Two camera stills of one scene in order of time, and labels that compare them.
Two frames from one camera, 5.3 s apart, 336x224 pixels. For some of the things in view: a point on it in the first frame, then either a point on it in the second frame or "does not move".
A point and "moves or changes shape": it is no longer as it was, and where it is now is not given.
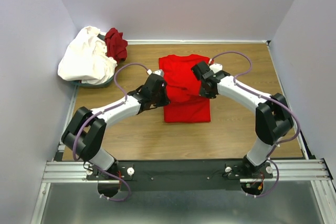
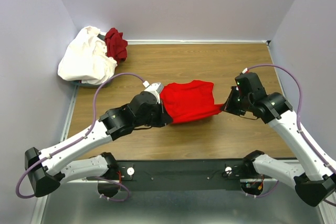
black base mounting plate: x=178 y=175 does not move
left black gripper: x=165 y=101 to x=164 y=118
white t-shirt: x=85 y=57 does not move
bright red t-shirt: x=185 y=105 moves or changes shape
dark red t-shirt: x=116 y=45 does not move
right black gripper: x=202 y=93 to x=229 y=106
